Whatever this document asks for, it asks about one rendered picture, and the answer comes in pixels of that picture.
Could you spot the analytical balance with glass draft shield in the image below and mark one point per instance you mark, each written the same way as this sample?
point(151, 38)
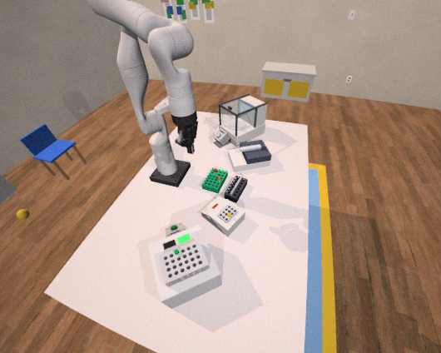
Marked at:
point(242, 120)

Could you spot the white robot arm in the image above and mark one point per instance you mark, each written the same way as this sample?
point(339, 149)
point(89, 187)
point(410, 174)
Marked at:
point(166, 44)

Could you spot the green tube rack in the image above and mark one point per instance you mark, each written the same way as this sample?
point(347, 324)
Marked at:
point(211, 183)

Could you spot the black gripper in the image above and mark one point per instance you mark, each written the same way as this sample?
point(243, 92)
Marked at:
point(186, 132)

